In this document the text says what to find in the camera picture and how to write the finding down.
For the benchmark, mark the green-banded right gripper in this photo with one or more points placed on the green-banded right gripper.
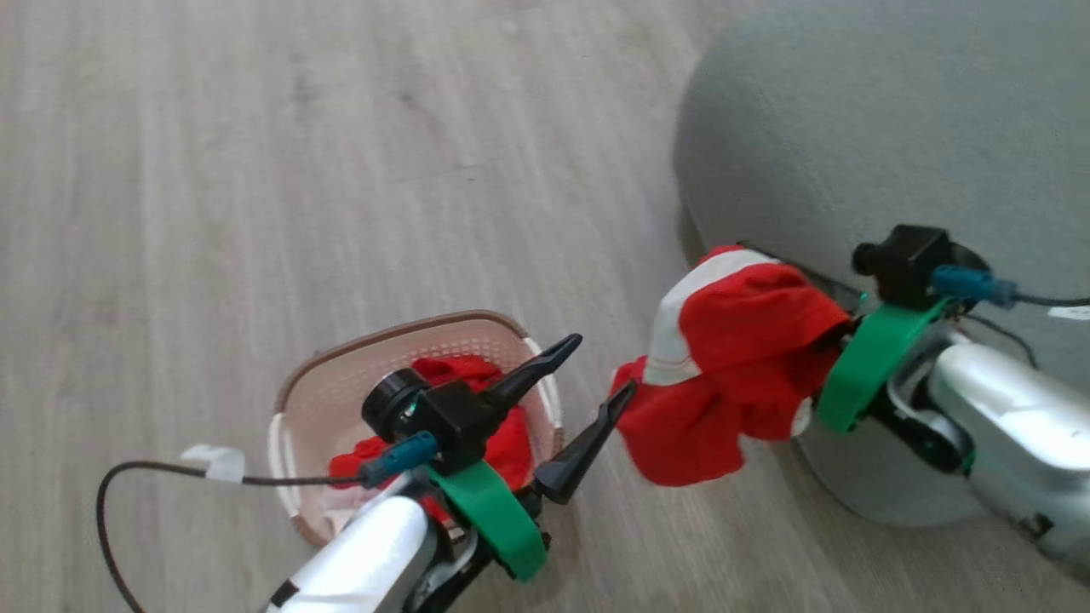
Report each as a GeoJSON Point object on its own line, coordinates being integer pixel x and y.
{"type": "Point", "coordinates": [869, 358]}

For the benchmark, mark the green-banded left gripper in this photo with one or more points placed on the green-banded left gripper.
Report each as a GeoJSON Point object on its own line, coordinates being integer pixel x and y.
{"type": "Point", "coordinates": [494, 519]}

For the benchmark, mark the red and white garment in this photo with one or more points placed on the red and white garment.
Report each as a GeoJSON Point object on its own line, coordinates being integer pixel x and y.
{"type": "Point", "coordinates": [749, 340]}

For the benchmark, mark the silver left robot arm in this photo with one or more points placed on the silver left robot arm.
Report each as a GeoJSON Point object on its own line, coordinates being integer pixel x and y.
{"type": "Point", "coordinates": [375, 553]}

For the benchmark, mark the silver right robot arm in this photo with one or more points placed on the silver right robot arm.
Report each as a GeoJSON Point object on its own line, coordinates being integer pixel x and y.
{"type": "Point", "coordinates": [1013, 426]}

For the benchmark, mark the red clothing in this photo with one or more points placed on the red clothing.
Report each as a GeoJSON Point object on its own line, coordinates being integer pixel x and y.
{"type": "Point", "coordinates": [511, 447]}

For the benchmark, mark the pink perforated laundry basket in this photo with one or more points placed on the pink perforated laundry basket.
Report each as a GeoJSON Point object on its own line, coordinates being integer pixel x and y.
{"type": "Point", "coordinates": [328, 400]}

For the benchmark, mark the grey round upholstered seat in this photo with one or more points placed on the grey round upholstered seat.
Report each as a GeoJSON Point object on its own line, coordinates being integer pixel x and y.
{"type": "Point", "coordinates": [851, 111]}

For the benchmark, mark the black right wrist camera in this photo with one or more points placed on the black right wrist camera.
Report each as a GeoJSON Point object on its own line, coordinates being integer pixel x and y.
{"type": "Point", "coordinates": [907, 264]}

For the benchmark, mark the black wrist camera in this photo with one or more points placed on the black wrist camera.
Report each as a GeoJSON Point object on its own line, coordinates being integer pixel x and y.
{"type": "Point", "coordinates": [447, 417]}
{"type": "Point", "coordinates": [907, 264]}

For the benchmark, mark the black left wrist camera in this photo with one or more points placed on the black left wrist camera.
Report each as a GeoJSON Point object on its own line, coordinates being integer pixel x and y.
{"type": "Point", "coordinates": [447, 417]}

